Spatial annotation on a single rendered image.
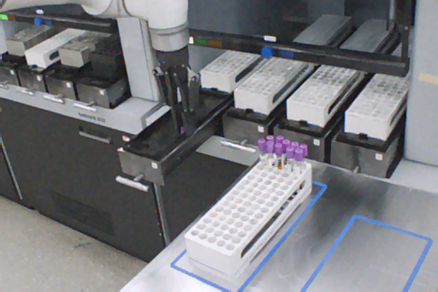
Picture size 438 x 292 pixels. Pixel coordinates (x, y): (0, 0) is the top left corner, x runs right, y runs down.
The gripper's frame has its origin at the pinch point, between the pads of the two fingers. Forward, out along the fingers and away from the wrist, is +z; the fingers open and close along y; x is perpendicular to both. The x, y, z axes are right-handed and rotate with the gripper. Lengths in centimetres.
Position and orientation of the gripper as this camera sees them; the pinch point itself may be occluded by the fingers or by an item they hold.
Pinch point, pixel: (183, 121)
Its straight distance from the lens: 138.3
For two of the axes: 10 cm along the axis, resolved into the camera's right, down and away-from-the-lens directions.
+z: 1.5, 8.5, 5.0
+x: -6.0, 4.8, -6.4
